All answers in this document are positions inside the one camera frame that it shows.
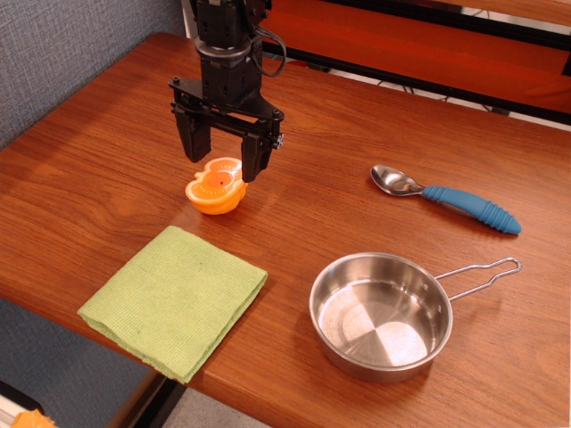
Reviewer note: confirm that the orange panel black frame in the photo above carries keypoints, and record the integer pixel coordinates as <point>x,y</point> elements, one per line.
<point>503,54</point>

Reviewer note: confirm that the black table leg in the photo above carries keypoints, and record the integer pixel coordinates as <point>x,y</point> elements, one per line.
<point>150,403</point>

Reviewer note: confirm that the orange plastic toy half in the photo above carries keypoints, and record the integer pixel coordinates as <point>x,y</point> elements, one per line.
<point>218,188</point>

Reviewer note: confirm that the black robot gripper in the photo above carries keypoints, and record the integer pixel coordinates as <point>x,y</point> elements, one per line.
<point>228,97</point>

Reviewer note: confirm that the green folded towel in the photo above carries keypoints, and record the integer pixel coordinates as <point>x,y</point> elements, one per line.
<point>173,303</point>

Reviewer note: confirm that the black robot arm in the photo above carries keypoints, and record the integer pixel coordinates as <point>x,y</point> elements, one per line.
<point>230,26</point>

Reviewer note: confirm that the blue handled metal spoon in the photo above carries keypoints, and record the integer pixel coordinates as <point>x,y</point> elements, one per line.
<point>396,183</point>

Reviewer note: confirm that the orange object at corner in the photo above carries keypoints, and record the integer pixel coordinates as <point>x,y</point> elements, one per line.
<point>32,419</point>

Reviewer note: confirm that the small stainless steel pan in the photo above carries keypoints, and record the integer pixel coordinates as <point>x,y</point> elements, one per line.
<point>382,318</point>

